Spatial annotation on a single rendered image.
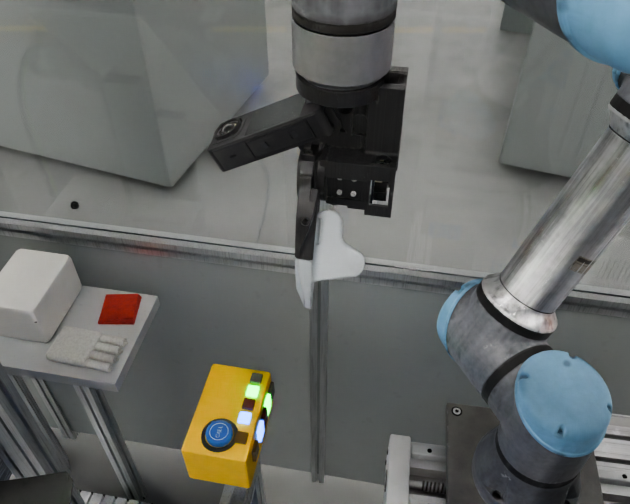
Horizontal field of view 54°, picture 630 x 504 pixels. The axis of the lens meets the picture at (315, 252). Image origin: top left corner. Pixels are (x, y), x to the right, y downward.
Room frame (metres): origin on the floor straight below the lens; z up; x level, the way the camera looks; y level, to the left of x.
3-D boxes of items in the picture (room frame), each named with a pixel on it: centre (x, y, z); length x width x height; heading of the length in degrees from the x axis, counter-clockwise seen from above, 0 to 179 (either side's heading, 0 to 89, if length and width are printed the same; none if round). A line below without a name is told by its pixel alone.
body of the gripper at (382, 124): (0.43, -0.03, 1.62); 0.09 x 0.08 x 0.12; 80
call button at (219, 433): (0.47, 0.14, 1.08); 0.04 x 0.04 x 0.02
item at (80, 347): (0.78, 0.47, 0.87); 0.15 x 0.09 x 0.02; 77
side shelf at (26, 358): (0.85, 0.56, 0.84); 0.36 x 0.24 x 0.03; 80
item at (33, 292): (0.89, 0.63, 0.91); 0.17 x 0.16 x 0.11; 170
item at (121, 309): (0.89, 0.43, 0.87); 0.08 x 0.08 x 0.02; 0
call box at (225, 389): (0.51, 0.13, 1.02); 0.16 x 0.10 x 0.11; 170
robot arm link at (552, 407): (0.43, -0.31, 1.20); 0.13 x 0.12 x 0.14; 24
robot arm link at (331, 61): (0.44, -0.02, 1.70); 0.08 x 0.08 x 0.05
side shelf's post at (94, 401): (0.85, 0.56, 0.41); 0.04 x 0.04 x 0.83; 80
